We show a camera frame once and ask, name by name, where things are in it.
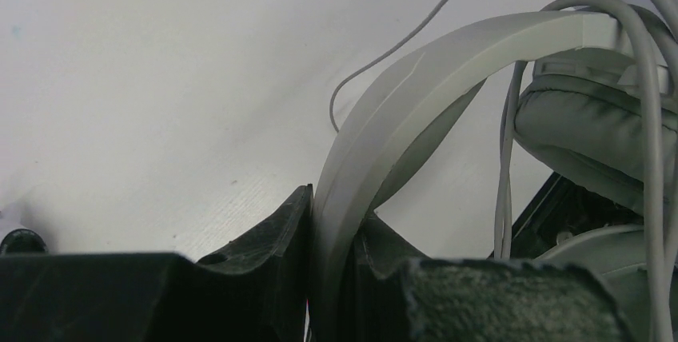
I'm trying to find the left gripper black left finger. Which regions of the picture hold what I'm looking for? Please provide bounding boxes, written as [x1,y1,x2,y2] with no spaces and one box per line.
[1,185,313,341]

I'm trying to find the grey white headphones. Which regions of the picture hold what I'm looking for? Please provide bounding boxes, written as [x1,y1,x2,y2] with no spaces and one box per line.
[309,0,677,341]

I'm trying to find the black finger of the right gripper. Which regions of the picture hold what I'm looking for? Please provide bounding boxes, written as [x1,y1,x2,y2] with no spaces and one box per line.
[511,173,644,260]

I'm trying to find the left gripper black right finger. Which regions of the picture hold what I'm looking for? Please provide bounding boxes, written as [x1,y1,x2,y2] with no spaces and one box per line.
[338,214,633,341]

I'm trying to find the white and black headphones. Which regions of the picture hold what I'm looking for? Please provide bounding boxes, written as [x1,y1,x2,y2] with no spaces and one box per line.
[1,209,49,257]

